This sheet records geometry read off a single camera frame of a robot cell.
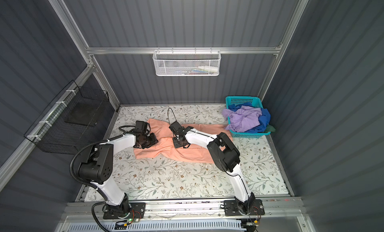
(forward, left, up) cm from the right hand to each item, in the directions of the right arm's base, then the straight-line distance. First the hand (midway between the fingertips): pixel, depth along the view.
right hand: (180, 143), depth 97 cm
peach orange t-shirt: (+11, +15, +1) cm, 19 cm away
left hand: (+1, +15, +1) cm, 15 cm away
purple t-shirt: (+11, -41, +12) cm, 44 cm away
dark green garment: (+5, -57, +9) cm, 58 cm away
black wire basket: (-7, +53, +29) cm, 61 cm away
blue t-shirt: (+11, -54, +12) cm, 57 cm away
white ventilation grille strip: (-43, -25, -2) cm, 50 cm away
